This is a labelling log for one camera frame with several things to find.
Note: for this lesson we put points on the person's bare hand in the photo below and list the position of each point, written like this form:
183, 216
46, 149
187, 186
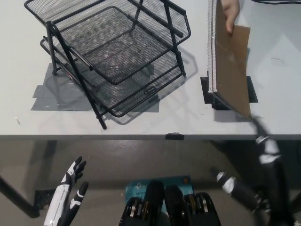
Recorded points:
230, 11

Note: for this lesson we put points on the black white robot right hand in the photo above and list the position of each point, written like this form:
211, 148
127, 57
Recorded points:
268, 148

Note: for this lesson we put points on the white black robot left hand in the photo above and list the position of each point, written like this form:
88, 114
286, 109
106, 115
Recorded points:
63, 200

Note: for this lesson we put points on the brown spiral notebook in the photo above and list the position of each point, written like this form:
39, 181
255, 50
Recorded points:
230, 70

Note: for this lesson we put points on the black mesh file tray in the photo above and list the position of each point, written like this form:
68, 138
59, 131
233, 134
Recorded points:
105, 47

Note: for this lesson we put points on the black floor tape patch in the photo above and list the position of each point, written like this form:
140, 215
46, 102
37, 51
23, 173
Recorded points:
44, 197

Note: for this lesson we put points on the black table leg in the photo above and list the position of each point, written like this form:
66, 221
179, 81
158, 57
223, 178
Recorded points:
21, 200

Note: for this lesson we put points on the teal cardboard box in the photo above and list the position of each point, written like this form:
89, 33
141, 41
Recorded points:
138, 186

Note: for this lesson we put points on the grey tape patch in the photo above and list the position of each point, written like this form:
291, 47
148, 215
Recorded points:
51, 94

